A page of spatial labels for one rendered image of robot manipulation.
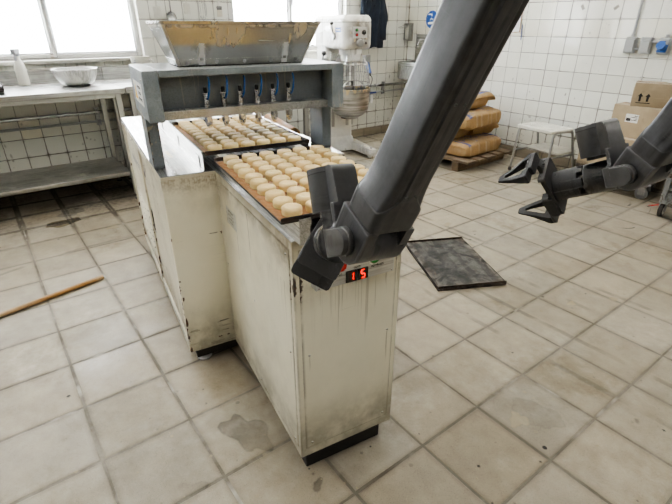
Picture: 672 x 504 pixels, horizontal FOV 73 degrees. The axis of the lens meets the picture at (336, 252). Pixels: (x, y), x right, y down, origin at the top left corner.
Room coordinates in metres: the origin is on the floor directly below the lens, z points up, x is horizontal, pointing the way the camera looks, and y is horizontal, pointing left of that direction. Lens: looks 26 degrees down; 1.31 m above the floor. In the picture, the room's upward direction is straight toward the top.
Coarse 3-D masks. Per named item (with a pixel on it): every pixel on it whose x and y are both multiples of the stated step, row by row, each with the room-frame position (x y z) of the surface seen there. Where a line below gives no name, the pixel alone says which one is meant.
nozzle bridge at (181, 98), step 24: (144, 72) 1.52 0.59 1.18; (168, 72) 1.55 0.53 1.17; (192, 72) 1.59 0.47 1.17; (216, 72) 1.63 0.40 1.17; (240, 72) 1.67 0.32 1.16; (264, 72) 1.71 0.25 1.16; (288, 72) 1.84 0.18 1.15; (312, 72) 1.89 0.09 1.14; (336, 72) 1.84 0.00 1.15; (144, 96) 1.53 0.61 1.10; (168, 96) 1.63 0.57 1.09; (192, 96) 1.67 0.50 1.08; (216, 96) 1.71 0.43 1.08; (264, 96) 1.79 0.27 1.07; (312, 96) 1.89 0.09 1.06; (336, 96) 1.84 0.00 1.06; (144, 120) 1.63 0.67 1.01; (312, 120) 2.02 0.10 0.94
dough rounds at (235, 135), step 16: (192, 128) 1.93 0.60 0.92; (208, 128) 1.94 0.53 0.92; (224, 128) 1.93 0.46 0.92; (240, 128) 1.93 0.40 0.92; (256, 128) 1.93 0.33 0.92; (272, 128) 1.93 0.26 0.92; (208, 144) 1.66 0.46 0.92; (224, 144) 1.66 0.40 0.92; (240, 144) 1.72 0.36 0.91; (256, 144) 1.73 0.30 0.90
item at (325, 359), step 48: (240, 192) 1.36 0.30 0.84; (240, 240) 1.39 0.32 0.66; (288, 240) 1.02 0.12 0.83; (240, 288) 1.45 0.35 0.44; (288, 288) 1.03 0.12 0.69; (336, 288) 1.06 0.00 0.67; (384, 288) 1.13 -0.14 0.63; (240, 336) 1.52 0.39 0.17; (288, 336) 1.04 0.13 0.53; (336, 336) 1.06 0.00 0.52; (384, 336) 1.14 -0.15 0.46; (288, 384) 1.06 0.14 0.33; (336, 384) 1.06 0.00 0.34; (384, 384) 1.14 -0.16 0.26; (288, 432) 1.09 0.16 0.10; (336, 432) 1.06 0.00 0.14
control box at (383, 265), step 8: (352, 264) 1.05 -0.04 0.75; (360, 264) 1.06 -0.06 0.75; (368, 264) 1.07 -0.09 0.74; (376, 264) 1.08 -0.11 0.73; (384, 264) 1.09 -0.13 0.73; (392, 264) 1.11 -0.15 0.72; (344, 272) 1.04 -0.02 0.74; (360, 272) 1.06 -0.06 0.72; (368, 272) 1.07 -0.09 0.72; (376, 272) 1.08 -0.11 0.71; (384, 272) 1.09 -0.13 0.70; (336, 280) 1.02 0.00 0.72; (344, 280) 1.04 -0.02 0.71; (320, 288) 1.00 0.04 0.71
